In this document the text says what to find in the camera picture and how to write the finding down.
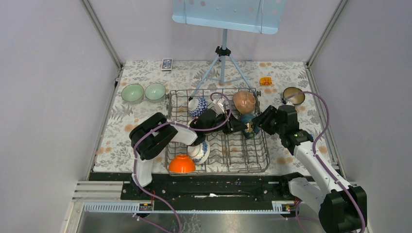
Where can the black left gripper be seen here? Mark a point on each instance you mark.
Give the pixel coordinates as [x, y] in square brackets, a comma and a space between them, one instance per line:
[234, 125]

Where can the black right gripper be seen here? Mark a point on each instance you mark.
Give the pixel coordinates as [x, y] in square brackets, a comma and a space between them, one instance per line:
[262, 120]

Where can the dark teal gold bowl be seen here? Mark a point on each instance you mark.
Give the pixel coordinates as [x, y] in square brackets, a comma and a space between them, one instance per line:
[251, 131]

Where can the dark brown patterned bowl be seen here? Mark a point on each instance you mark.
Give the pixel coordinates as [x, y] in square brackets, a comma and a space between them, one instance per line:
[293, 95]

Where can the pale green checkered bowl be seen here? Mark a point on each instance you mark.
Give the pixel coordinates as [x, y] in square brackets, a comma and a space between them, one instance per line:
[155, 92]

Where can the light green bowl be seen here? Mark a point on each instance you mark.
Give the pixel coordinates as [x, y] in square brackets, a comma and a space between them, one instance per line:
[133, 93]

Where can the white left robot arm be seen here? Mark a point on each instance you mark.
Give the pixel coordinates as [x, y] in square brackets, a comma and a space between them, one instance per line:
[151, 137]

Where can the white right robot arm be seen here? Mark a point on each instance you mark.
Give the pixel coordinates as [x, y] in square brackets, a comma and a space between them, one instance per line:
[341, 207]

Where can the pink speckled bowl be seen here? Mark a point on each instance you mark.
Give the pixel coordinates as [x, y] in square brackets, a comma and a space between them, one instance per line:
[244, 102]

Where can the small yellow orange toy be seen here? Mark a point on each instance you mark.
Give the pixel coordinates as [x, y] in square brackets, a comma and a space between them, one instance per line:
[266, 81]

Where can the blue white zigzag bowl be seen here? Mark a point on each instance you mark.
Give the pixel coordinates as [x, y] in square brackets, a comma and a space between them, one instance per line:
[197, 106]

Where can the white blue floral bowl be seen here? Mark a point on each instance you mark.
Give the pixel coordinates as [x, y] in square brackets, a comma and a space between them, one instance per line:
[200, 153]

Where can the orange bowl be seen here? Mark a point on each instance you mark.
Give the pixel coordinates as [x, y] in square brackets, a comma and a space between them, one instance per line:
[182, 164]

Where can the light blue tripod stand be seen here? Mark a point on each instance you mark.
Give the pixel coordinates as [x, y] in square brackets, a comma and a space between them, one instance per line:
[221, 53]

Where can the playing card box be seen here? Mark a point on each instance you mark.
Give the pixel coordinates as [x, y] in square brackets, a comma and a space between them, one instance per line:
[166, 64]

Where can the light blue board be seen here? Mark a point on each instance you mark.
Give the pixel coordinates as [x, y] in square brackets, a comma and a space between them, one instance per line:
[256, 16]

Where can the grey wire dish rack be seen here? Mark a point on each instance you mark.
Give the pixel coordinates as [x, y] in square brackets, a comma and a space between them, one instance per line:
[230, 153]

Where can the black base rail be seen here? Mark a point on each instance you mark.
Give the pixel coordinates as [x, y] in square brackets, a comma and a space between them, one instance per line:
[221, 192]

